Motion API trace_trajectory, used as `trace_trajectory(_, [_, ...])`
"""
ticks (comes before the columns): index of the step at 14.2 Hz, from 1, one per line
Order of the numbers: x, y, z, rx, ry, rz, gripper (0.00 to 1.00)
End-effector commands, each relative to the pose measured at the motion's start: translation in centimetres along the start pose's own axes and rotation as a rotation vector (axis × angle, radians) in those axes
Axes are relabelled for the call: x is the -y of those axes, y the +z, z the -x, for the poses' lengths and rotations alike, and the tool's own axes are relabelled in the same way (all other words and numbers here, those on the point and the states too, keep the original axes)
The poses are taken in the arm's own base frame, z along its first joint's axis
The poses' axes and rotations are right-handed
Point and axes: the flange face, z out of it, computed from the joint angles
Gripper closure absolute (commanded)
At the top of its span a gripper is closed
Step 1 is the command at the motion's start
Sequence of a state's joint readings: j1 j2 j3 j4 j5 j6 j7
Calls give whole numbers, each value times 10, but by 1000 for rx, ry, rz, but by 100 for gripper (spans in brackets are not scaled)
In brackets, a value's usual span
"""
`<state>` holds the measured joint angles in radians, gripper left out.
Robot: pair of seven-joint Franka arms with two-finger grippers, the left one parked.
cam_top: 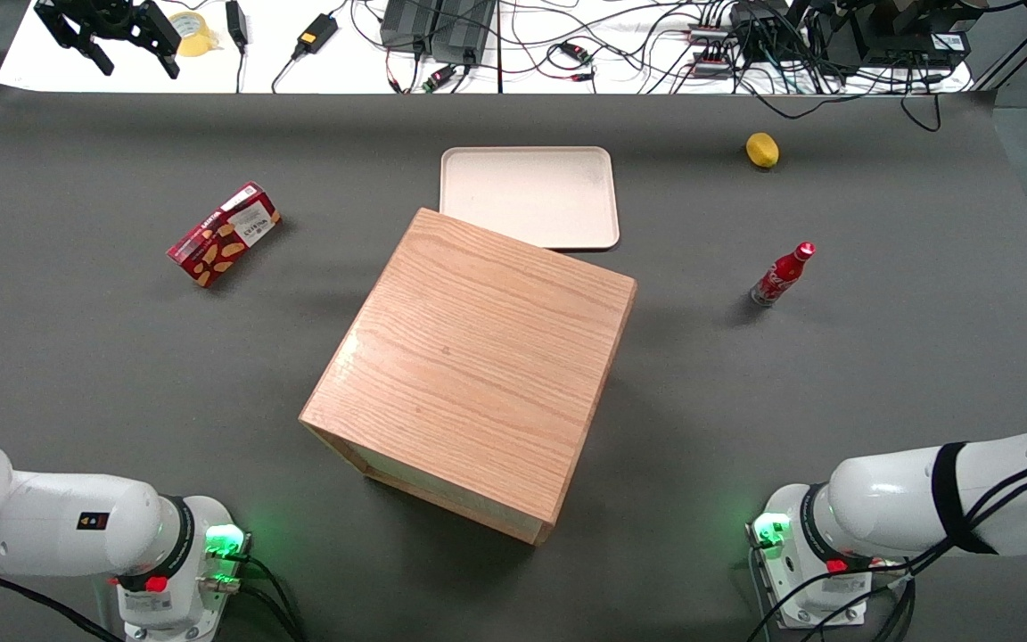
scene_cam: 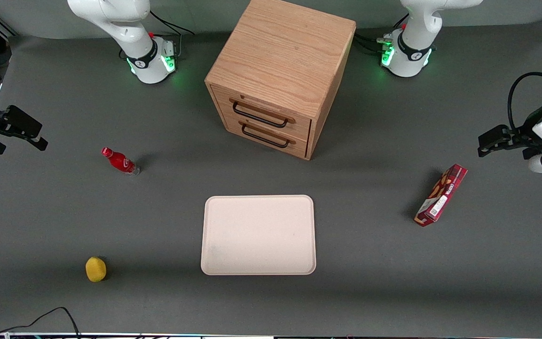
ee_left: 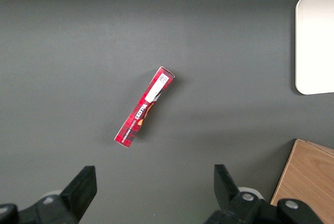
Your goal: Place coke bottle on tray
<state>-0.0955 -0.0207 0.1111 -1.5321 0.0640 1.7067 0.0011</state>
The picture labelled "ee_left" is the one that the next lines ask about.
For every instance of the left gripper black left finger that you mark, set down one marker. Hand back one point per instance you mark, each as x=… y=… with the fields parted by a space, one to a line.
x=78 y=195

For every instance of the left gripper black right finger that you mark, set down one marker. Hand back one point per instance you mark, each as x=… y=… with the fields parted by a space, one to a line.
x=227 y=200

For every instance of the cream plastic tray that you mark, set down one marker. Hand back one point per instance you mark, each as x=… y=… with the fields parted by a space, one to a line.
x=315 y=44

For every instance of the wooden two-drawer cabinet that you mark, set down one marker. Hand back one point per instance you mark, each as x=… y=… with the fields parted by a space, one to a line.
x=308 y=177

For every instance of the red tartan shortbread box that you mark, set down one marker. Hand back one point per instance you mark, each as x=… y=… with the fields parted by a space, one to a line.
x=146 y=106

